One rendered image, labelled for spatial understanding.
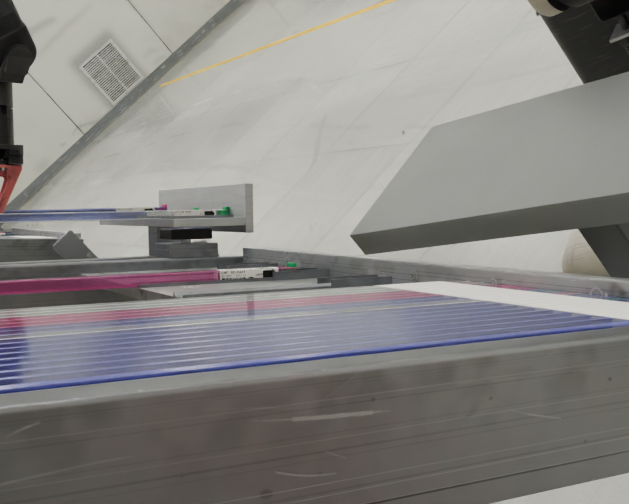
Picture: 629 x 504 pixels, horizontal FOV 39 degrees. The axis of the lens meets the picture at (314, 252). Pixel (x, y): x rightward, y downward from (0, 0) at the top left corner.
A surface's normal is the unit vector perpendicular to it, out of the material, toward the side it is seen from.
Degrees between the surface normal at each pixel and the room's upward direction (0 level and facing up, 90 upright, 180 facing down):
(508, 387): 90
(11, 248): 90
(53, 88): 90
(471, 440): 90
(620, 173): 0
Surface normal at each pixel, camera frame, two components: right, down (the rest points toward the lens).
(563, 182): -0.60, -0.71
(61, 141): 0.48, 0.04
